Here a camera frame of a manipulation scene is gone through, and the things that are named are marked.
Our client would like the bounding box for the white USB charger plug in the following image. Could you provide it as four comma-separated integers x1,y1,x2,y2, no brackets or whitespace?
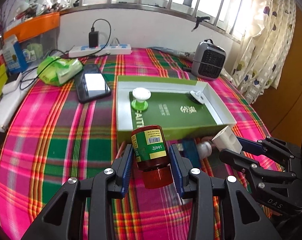
212,126,243,153

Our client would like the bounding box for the red medicine bottle green label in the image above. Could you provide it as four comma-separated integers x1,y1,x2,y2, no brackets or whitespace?
131,125,173,190

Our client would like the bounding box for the blue USB card reader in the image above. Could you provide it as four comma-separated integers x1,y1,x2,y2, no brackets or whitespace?
182,139,201,169

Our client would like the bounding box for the pink green plaid blanket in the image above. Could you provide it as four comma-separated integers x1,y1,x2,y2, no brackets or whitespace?
0,49,269,239

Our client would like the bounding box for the floral white curtain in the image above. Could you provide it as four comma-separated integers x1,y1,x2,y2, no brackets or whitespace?
230,0,296,104

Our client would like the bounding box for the green and white shallow box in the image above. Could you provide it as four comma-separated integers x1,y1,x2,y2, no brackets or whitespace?
116,75,237,142

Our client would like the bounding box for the grey mini heater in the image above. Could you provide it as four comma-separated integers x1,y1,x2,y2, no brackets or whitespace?
191,39,226,80

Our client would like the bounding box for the grey floral folded cloth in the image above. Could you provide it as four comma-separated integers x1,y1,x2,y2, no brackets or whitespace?
149,47,195,62

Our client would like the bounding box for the black smartphone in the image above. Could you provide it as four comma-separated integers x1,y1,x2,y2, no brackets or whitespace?
74,64,111,104

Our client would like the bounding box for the white knob green base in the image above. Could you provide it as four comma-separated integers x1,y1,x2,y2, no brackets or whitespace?
131,87,152,111

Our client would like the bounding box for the green tissue pack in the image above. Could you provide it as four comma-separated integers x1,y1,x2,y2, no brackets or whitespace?
37,56,83,86

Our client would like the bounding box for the white small device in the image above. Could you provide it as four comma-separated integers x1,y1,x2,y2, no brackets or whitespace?
2,73,22,95

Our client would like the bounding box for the white power strip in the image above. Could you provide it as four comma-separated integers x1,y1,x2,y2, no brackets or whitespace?
68,44,132,57

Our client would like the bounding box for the blue white carton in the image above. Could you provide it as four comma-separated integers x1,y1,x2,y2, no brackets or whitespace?
2,35,28,74

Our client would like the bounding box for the black power adapter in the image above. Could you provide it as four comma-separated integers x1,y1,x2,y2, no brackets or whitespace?
88,27,99,48

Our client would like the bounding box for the orange lidded storage bin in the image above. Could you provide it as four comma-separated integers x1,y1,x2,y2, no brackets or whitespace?
4,12,60,63

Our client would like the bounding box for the black charging cable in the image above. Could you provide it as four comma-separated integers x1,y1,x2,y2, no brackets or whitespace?
19,18,112,91

